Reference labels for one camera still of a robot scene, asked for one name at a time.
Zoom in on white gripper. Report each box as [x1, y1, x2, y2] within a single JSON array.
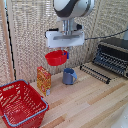
[[45, 23, 86, 60]]

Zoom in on red bowl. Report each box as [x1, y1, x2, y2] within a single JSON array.
[[44, 49, 69, 67]]

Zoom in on black dish rack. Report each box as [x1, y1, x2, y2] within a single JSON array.
[[79, 63, 112, 85], [92, 36, 128, 79]]

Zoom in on red shopping basket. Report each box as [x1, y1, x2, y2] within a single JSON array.
[[0, 79, 50, 128]]

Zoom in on blue mug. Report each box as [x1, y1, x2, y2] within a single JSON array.
[[62, 67, 78, 85]]

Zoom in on red and yellow food box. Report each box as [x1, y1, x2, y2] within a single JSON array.
[[36, 66, 52, 97]]

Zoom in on black cable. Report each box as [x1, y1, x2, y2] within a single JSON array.
[[83, 29, 128, 41]]

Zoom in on wooden post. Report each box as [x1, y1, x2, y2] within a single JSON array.
[[0, 0, 16, 83]]

